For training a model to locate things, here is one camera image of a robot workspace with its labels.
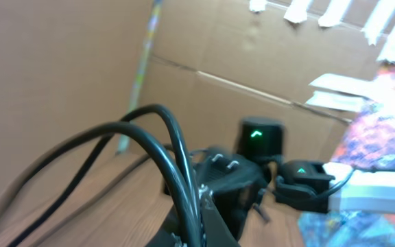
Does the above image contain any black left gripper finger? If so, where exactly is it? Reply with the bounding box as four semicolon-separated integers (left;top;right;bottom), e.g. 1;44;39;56
146;185;240;247

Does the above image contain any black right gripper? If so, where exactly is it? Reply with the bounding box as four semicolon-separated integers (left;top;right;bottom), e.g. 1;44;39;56
163;147;270;241

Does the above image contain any black usb cable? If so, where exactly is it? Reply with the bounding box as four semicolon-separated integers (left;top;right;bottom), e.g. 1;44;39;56
0;104;207;247

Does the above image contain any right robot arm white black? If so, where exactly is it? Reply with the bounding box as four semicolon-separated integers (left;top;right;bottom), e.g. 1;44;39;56
193;117;395;246

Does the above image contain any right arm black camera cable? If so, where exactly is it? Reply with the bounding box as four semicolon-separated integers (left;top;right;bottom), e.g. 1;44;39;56
315;167;395;202

